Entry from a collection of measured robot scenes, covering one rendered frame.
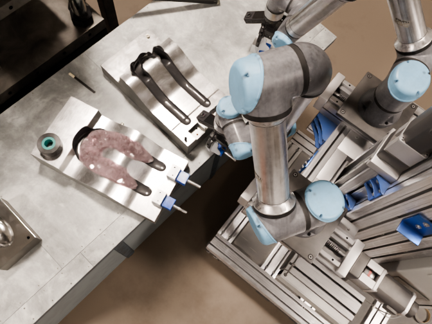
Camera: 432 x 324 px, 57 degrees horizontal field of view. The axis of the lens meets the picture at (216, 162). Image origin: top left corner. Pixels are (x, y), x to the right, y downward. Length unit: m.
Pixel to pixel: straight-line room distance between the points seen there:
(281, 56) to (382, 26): 2.40
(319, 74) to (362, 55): 2.15
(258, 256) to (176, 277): 0.48
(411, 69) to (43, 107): 1.34
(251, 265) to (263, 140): 1.27
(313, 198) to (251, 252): 1.06
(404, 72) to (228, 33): 0.81
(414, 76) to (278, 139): 0.60
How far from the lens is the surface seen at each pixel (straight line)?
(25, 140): 1.70
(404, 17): 1.37
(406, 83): 1.36
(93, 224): 1.54
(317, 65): 0.87
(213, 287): 2.29
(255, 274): 2.09
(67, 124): 1.55
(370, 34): 3.15
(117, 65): 1.69
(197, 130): 1.54
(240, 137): 1.20
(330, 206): 1.11
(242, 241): 2.11
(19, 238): 1.53
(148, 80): 1.58
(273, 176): 0.97
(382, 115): 1.47
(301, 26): 1.35
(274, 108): 0.85
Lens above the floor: 2.28
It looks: 71 degrees down
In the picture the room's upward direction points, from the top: 15 degrees clockwise
